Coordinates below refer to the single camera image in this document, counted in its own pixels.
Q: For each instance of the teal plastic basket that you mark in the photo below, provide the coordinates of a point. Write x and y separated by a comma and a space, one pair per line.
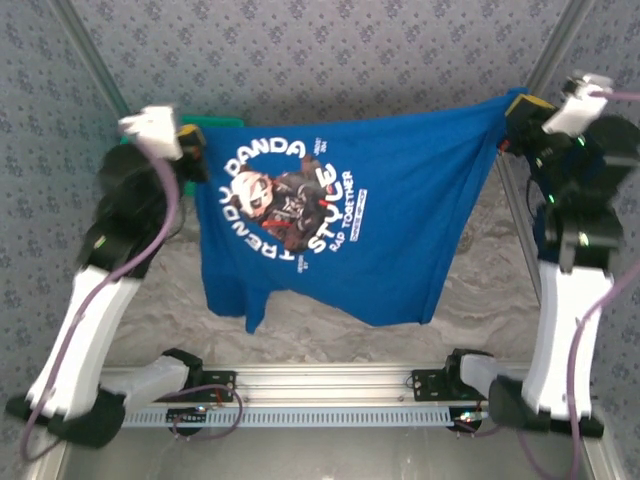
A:
220, 121

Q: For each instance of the blue printed t-shirt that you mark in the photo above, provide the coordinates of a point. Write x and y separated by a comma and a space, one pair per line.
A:
400, 175

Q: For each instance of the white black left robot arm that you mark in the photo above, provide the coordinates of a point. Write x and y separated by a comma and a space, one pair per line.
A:
80, 330

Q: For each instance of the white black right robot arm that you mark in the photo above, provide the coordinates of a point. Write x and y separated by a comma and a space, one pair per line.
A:
560, 325

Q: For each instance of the small black circuit board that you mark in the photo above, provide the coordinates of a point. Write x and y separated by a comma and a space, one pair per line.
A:
187, 414
467, 417

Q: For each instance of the grey metal panel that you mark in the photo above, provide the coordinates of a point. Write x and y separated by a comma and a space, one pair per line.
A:
320, 455

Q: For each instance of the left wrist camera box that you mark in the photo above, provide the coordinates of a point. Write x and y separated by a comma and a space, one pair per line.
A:
155, 130

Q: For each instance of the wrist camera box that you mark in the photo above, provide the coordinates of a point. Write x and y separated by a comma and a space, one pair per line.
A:
575, 110
155, 130

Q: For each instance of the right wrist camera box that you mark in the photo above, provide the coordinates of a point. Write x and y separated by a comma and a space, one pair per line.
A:
575, 110

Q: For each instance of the aluminium table edge rail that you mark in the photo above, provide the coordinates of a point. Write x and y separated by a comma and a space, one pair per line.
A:
517, 210

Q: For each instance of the aluminium frame post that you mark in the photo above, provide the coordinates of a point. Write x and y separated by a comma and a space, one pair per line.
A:
94, 55
560, 40

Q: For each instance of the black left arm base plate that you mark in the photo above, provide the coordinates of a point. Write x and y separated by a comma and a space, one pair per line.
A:
229, 385

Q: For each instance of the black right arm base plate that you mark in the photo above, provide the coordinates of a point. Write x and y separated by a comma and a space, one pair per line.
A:
425, 387

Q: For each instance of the long aluminium base rail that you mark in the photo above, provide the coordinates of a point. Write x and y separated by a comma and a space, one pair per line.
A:
320, 382

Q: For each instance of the aluminium frame leg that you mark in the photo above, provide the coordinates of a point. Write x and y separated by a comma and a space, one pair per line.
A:
607, 465
45, 465

